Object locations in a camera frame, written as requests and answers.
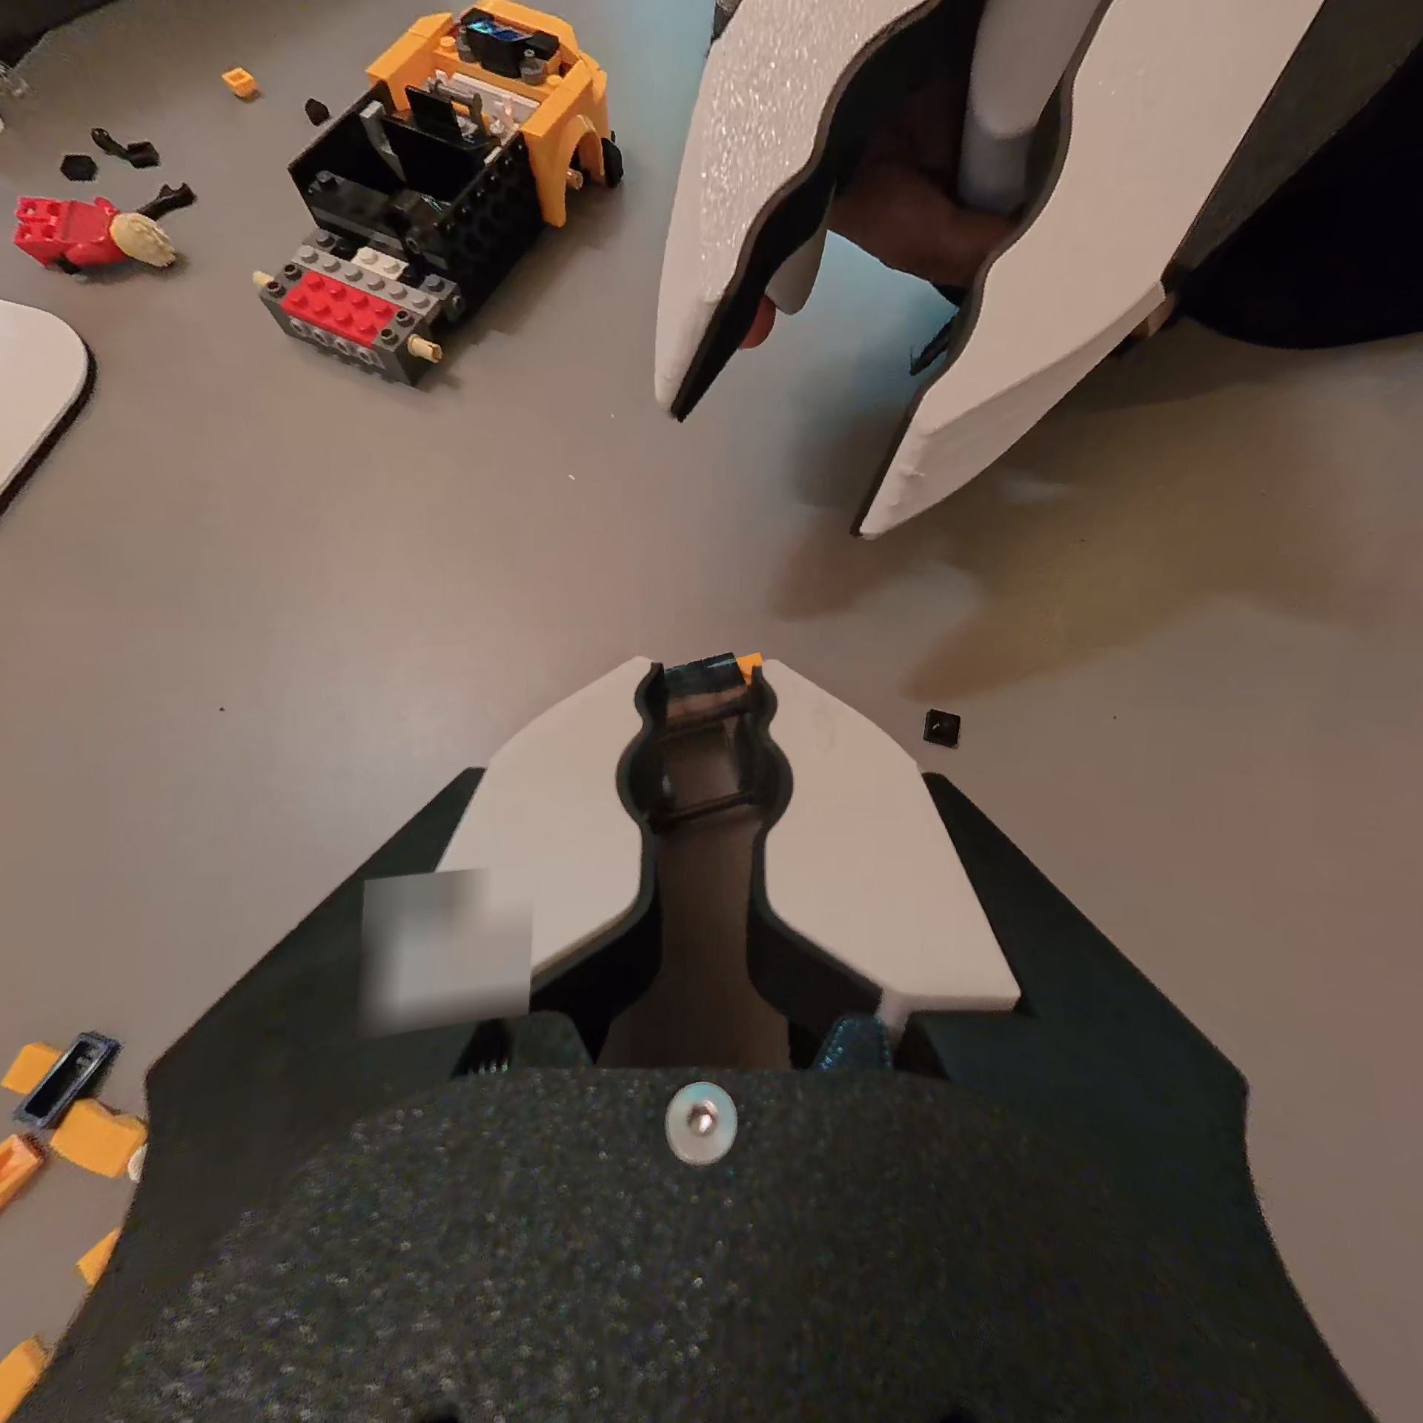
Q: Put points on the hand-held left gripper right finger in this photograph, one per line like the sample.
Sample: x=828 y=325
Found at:
x=879 y=877

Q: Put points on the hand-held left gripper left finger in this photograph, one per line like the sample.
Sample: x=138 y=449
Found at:
x=557 y=811

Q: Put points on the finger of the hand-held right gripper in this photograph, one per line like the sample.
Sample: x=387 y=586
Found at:
x=745 y=188
x=1124 y=222

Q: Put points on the small black lego stud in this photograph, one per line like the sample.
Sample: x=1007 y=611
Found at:
x=943 y=727

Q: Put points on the black lego windshield assembly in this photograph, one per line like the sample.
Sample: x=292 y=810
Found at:
x=701 y=677

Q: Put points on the orange and black lego car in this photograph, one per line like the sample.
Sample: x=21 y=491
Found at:
x=467 y=222

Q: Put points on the single orange lego tile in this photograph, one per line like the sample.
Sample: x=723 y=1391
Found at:
x=240 y=81

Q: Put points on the pile of small lego pieces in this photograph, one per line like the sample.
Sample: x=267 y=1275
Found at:
x=101 y=1135

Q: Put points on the black lego bar piece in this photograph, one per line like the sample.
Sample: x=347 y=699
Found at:
x=174 y=198

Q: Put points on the cream round lego piece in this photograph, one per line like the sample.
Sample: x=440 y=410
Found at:
x=145 y=239

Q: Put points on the red lego brick piece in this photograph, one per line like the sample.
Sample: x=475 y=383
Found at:
x=57 y=227

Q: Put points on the person's right hand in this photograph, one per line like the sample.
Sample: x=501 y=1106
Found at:
x=923 y=210

